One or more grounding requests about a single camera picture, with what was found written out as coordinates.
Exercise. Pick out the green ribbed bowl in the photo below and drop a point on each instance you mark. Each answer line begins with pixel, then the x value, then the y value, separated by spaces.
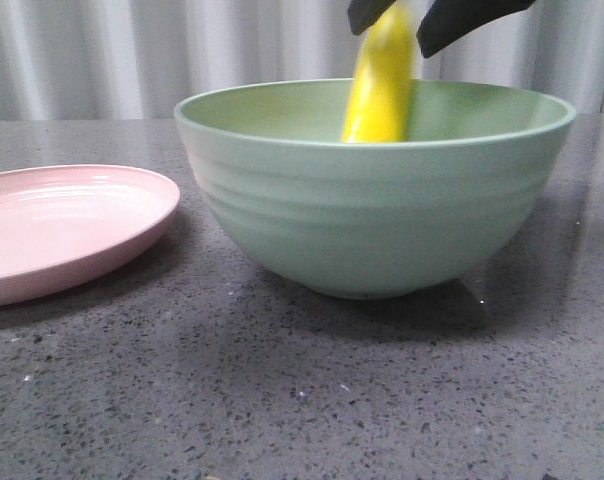
pixel 371 220

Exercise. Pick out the yellow banana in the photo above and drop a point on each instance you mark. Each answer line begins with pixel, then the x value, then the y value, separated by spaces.
pixel 379 101

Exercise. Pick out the pink plate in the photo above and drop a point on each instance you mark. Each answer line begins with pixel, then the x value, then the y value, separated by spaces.
pixel 62 226

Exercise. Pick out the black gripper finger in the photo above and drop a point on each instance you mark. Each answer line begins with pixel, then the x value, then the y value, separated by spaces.
pixel 447 21
pixel 362 14

